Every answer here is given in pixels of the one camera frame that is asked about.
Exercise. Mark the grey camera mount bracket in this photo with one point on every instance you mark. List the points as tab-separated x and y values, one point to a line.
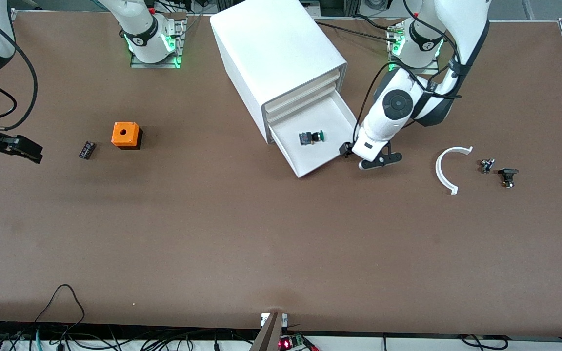
267	334

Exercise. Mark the small black switch part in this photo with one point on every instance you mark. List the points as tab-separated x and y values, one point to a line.
507	174

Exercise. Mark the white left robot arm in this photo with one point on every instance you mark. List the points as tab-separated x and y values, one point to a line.
393	107

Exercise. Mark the small black contact block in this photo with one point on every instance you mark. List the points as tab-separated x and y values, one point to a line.
86	149

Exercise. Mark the orange button enclosure box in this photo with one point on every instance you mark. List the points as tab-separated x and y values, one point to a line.
125	133

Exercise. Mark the white drawer cabinet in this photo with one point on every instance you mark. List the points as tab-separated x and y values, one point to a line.
271	48

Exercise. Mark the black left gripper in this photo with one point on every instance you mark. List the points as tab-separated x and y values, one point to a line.
345	149

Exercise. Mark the small metal switch part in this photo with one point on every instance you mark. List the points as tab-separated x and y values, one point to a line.
486	165

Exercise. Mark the circuit board with red light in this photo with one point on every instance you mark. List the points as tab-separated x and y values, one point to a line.
293	342

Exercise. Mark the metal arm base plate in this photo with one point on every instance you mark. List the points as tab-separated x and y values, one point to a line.
432	70
176	53

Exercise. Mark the white curved plastic bracket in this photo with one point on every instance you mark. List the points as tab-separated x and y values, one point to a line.
440	170

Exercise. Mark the green push button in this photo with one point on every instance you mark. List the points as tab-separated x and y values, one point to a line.
308	138

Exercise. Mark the white lowest drawer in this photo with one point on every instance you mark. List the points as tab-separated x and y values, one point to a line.
310	156

